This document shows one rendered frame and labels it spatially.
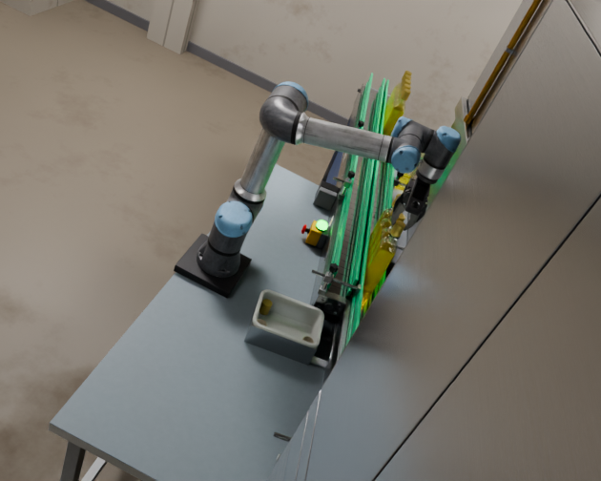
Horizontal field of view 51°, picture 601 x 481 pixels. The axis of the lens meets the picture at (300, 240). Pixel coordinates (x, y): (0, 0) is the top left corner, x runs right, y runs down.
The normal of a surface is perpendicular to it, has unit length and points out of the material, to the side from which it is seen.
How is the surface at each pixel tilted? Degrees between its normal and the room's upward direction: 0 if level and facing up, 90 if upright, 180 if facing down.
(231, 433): 0
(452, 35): 90
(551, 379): 90
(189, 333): 0
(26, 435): 0
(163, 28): 90
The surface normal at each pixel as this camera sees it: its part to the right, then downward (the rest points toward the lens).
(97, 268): 0.33, -0.73
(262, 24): -0.31, 0.52
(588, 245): -0.93, -0.36
